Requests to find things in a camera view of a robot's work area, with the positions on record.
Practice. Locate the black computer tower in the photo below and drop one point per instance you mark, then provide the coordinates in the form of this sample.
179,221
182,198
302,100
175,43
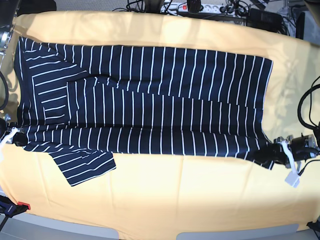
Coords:
300,23

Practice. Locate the black power adapter box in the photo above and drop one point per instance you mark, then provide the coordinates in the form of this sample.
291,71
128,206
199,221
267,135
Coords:
264,20

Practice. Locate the white power strip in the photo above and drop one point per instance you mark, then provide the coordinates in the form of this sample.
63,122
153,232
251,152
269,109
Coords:
231,9

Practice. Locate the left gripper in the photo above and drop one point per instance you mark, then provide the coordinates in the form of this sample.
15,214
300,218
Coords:
302,148

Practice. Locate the navy white striped T-shirt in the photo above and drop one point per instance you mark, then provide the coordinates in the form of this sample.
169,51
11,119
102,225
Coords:
82,104

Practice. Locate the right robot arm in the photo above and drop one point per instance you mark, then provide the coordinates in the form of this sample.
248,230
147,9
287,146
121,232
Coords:
8,12

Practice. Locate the black clamp right corner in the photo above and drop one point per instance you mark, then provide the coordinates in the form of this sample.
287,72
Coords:
315,226

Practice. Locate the blue red table clamp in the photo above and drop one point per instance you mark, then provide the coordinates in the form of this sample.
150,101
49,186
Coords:
9,209

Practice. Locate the yellow table cloth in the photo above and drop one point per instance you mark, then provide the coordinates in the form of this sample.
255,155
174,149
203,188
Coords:
157,197

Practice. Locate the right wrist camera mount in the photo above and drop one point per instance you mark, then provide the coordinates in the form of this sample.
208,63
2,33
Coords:
6,133

